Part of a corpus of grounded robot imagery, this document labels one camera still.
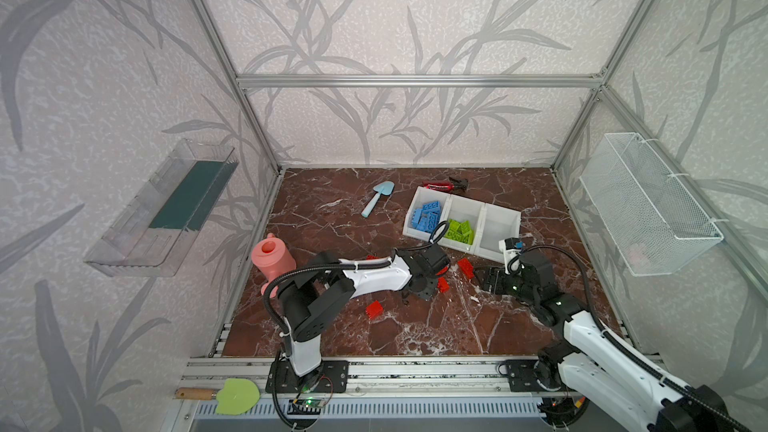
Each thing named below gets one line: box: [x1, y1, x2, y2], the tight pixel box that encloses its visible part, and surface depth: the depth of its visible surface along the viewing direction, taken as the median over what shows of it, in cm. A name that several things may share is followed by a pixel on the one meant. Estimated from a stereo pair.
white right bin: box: [474, 202, 522, 263], surface depth 100 cm
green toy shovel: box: [174, 378, 260, 415], surface depth 72 cm
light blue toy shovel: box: [361, 180, 395, 218], surface depth 111 cm
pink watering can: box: [251, 232, 297, 299], surface depth 86 cm
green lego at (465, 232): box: [457, 220, 475, 245], surface depth 98 cm
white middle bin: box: [439, 194, 485, 254], surface depth 101 cm
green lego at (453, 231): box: [444, 219, 462, 240], surface depth 99 cm
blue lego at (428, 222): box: [417, 212, 440, 233], surface depth 101 cm
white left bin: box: [402, 186, 452, 241], surface depth 104 cm
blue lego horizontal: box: [422, 200, 441, 212], surface depth 106 cm
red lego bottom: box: [365, 300, 385, 320], surface depth 85 cm
